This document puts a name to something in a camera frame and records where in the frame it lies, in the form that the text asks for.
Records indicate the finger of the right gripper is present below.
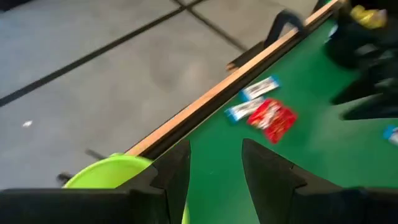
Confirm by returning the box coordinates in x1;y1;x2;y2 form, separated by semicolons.
331;73;398;103
341;95;398;121

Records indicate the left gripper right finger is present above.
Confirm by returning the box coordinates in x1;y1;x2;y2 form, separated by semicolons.
242;139;340;224

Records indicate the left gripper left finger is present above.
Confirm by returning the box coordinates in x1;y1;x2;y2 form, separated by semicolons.
116;140;192;224

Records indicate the red Skittles candy pack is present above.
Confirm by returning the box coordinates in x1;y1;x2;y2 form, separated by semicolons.
247;98;299;144

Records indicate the white blue Hershey's bar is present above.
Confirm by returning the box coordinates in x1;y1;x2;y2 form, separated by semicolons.
239;75;280;102
224;96;266;124
382;125;398;146

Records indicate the black plastic bucket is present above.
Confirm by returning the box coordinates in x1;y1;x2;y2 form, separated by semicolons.
325;0;398;68

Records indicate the lime green plastic bucket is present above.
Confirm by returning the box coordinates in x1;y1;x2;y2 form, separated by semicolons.
62;152;192;224

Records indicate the small black clamp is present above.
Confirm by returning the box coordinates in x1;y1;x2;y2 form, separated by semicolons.
264;8;306;47

